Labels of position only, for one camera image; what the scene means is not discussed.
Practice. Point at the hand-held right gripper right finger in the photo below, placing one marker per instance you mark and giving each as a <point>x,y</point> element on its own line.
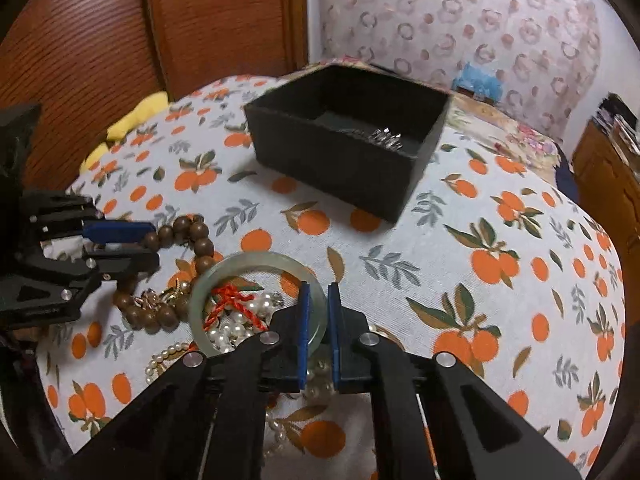
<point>334,342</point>

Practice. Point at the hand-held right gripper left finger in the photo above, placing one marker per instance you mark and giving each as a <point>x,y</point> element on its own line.
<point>302,336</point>

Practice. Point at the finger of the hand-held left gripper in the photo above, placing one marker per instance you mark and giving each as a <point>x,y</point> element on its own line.
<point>127,262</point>
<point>117,232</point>

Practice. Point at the pale green jade bangle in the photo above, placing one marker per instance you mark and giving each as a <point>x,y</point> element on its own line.
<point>250,260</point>

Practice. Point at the black jewelry box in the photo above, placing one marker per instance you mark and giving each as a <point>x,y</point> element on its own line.
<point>325,160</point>

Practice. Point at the silver jewelry piece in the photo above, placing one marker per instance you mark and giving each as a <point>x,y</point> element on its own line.
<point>381,137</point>

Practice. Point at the small gold pendant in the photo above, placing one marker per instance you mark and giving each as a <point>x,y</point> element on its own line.
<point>151,302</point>

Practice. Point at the yellow cloth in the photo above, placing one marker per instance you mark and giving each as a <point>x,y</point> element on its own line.
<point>131,117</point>

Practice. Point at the orange fruit printed cloth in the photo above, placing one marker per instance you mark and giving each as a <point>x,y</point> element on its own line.
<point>450,260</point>

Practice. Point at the brown wooden wardrobe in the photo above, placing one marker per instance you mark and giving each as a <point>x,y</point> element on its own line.
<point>150,35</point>

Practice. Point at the floral printed cloth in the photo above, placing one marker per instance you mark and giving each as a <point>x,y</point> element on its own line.
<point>520,142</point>

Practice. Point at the blue crumpled object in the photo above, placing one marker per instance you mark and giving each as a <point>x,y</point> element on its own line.
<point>477,80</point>

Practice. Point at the brown wooden cabinet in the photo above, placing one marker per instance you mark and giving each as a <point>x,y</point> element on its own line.
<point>607,190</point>

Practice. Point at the clutter on cabinet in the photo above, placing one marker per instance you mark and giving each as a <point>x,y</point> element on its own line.
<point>619,122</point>

